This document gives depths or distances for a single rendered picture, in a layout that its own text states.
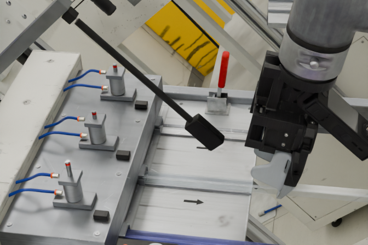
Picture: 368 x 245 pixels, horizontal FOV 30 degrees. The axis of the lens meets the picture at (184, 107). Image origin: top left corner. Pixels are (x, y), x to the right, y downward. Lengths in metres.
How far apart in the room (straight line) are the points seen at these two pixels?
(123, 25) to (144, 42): 2.14
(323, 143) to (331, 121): 1.32
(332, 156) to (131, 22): 0.75
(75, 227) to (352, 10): 0.41
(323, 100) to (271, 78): 0.07
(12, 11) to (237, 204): 0.48
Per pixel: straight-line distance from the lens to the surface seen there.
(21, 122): 0.98
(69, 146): 0.95
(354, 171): 2.23
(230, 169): 0.98
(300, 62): 0.77
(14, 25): 1.12
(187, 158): 1.00
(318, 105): 0.82
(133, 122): 0.98
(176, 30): 4.21
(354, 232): 2.39
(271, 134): 0.84
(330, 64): 0.78
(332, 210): 2.36
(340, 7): 0.73
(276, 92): 0.82
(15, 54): 0.79
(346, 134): 0.84
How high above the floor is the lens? 1.42
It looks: 19 degrees down
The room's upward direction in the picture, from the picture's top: 49 degrees counter-clockwise
